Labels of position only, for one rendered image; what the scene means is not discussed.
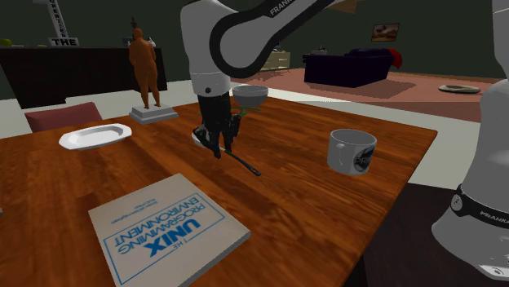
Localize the grey round floor cushion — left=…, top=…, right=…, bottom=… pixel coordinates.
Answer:
left=438, top=83, right=482, bottom=95

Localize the beige chest of drawers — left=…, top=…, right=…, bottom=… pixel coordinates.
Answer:
left=259, top=50, right=292, bottom=73

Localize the dark robot stand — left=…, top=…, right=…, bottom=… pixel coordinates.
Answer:
left=344, top=182, right=509, bottom=287

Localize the white mug with dark print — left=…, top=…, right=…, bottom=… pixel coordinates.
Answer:
left=326, top=128, right=378, bottom=177

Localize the dark sideboard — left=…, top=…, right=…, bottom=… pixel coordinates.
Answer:
left=0, top=0, right=168, bottom=110

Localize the white plate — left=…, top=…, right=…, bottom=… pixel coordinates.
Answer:
left=58, top=122, right=133, bottom=151

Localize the wooden table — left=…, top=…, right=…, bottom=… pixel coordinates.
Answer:
left=0, top=94, right=439, bottom=287

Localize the dark sofa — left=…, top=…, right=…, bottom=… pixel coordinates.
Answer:
left=302, top=47, right=404, bottom=89

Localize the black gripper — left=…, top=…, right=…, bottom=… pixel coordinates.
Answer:
left=193, top=93, right=243, bottom=160

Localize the wall picture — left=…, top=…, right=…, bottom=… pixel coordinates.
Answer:
left=370, top=22, right=401, bottom=42

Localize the grey book with blue print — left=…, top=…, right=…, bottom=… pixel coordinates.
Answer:
left=87, top=172, right=252, bottom=287

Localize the grey bowl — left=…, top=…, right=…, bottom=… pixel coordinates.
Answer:
left=232, top=84, right=270, bottom=109

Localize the orange human figure statue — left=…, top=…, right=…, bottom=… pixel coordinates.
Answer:
left=127, top=16, right=180, bottom=126

